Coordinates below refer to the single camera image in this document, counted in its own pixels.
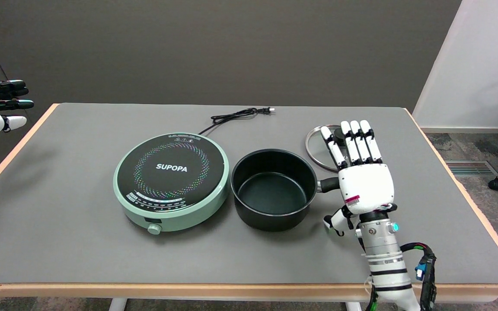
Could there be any black power cord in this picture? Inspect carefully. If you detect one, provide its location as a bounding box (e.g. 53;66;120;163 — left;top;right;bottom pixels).
198;107;275;136

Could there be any black green robot cable bundle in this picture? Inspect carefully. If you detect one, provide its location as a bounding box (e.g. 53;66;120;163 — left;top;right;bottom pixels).
399;241;438;311

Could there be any floor vent grille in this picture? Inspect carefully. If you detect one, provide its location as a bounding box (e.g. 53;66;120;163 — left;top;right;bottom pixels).
444;160;498;176

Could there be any black soup pot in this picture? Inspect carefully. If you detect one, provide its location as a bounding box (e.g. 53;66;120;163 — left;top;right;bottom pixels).
230;149;341;232

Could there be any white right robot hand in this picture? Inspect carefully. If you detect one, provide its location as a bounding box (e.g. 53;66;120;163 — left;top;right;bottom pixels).
320;120;399;237

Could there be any green round induction cooker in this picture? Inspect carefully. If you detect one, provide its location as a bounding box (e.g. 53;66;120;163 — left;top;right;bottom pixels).
112;132;230;236

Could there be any glass pot lid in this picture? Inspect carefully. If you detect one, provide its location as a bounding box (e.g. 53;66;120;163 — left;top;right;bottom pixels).
305;124;383;173

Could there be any grey table mat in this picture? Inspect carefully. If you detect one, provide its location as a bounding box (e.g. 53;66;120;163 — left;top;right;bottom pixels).
0;102;498;285

